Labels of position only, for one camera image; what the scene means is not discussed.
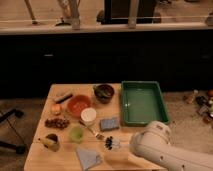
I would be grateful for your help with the white black dish brush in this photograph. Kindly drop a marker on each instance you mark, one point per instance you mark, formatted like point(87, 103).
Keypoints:
point(112, 143)

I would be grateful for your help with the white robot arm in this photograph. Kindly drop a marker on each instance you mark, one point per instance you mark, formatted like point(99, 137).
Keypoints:
point(153, 144)

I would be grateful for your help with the dark brown bowl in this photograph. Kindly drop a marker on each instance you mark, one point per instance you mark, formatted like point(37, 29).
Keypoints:
point(103, 93)

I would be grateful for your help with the red bowl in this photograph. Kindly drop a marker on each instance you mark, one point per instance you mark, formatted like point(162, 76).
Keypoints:
point(77, 104)

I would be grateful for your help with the dark eraser brush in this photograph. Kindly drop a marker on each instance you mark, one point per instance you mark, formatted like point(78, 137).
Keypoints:
point(62, 98)

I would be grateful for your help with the white round container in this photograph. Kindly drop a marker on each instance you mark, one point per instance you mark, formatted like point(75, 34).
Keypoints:
point(88, 116)

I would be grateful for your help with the blue sponge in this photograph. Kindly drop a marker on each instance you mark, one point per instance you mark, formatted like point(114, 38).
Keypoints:
point(109, 124)

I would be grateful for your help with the green plastic tray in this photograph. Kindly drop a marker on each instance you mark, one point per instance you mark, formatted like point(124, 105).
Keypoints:
point(142, 103)

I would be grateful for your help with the orange block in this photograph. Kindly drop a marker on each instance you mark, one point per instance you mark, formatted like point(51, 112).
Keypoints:
point(56, 109)

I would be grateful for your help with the small green cup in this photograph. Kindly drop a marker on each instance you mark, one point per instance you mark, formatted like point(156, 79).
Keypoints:
point(76, 134)

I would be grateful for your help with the bunch of dark grapes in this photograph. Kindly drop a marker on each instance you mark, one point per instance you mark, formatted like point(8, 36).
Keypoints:
point(60, 123)

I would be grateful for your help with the blue grey cloth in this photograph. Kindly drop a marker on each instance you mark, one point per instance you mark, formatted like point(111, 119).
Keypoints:
point(88, 158)

